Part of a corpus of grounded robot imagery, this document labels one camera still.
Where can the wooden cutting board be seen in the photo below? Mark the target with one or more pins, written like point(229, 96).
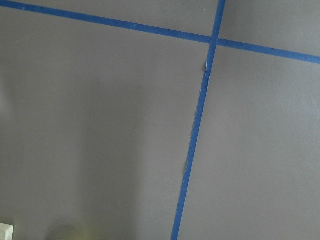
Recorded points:
point(6, 231)

